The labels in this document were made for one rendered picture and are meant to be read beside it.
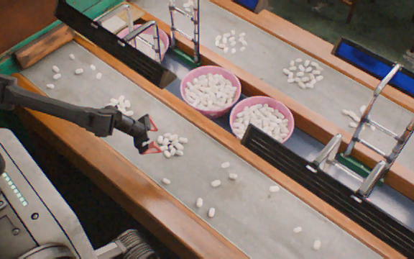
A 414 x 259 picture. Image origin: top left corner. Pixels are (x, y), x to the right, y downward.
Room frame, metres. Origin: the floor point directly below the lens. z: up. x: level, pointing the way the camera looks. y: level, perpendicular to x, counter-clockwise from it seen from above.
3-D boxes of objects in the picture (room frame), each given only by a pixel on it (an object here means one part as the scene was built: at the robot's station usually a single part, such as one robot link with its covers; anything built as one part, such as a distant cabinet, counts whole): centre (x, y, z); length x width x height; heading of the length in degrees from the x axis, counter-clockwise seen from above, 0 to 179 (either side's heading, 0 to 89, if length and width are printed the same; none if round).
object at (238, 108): (1.14, -0.22, 0.72); 0.27 x 0.27 x 0.10
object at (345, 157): (1.02, -0.68, 0.90); 0.20 x 0.19 x 0.45; 50
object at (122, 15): (1.74, 0.50, 0.77); 0.33 x 0.15 x 0.01; 140
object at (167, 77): (1.27, 0.38, 1.08); 0.62 x 0.08 x 0.07; 50
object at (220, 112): (1.32, 0.00, 0.72); 0.27 x 0.27 x 0.10
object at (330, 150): (0.71, -0.42, 0.90); 0.20 x 0.19 x 0.45; 50
